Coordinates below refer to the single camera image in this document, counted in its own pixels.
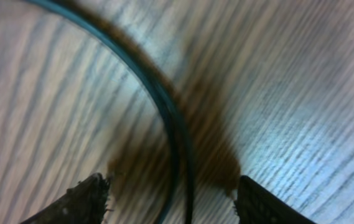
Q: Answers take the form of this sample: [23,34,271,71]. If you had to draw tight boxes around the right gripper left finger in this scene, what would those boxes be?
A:
[22,172,111,224]

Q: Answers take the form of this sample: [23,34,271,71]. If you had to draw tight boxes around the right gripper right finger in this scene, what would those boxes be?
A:
[234,175,315,224]

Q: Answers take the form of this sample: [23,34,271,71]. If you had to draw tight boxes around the black USB-A cable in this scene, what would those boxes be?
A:
[24,0,196,224]

